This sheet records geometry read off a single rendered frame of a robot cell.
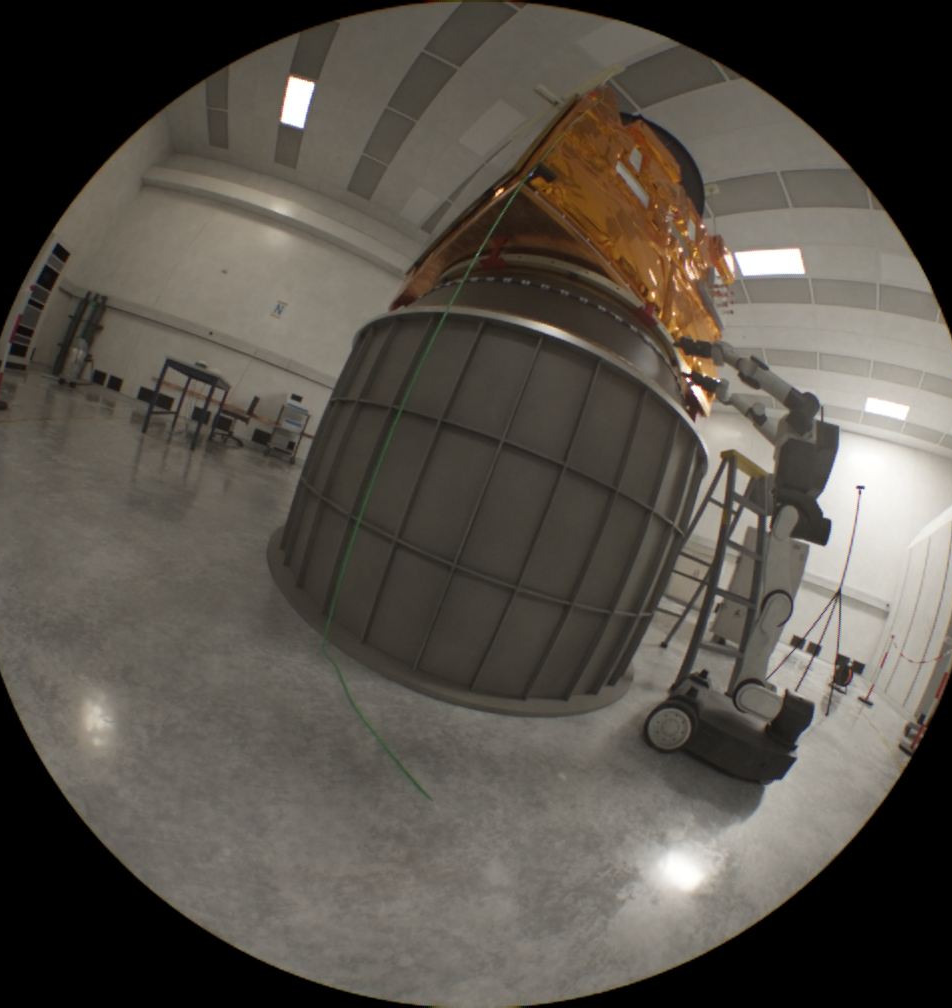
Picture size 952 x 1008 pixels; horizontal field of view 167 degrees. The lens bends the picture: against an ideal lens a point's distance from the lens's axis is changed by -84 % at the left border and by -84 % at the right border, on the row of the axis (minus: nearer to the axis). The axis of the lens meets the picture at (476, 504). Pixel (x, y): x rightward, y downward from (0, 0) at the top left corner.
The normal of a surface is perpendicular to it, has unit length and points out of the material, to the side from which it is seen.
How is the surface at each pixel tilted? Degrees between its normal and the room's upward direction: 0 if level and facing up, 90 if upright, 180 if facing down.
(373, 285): 90
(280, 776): 0
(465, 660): 90
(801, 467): 101
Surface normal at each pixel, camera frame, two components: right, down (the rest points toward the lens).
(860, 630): -0.77, -0.29
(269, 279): 0.53, 0.22
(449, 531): -0.11, -0.02
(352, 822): 0.36, -0.93
